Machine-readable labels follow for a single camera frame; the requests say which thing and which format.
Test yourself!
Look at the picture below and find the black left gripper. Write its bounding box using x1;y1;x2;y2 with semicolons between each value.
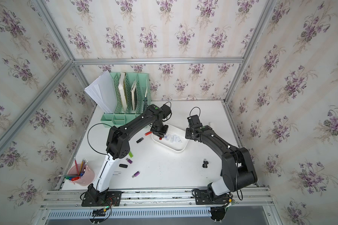
152;121;170;138

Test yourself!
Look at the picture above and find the white plastic storage box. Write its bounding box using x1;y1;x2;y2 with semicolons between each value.
151;124;189;153

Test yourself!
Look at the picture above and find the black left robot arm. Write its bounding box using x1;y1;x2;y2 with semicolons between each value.
91;104;172;193

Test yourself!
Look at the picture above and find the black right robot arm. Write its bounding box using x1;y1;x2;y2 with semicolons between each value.
186;115;258;197

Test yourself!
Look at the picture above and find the purple usb flash drive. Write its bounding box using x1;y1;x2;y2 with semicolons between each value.
132;171;140;178

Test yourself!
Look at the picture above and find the dark pen in organizer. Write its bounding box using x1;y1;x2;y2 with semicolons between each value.
143;88;148;111

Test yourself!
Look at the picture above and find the black small clip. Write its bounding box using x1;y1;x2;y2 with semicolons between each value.
202;159;208;168

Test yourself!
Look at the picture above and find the green desk file organizer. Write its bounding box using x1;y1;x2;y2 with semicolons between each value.
101;72;152;128

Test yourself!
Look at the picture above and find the beige notebook in organizer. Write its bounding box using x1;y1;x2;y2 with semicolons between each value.
131;81;138;111

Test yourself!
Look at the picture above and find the white book in organizer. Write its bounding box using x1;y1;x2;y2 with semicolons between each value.
118;72;127;113

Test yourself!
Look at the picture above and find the white paper stack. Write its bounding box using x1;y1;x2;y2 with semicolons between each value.
84;71;117;114

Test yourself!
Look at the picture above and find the pink pen cup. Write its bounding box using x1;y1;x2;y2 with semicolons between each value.
61;158;95;186

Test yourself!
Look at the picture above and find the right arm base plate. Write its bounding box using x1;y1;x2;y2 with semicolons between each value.
192;188;233;205

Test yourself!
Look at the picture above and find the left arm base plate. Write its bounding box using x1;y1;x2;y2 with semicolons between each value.
81;191;123;207

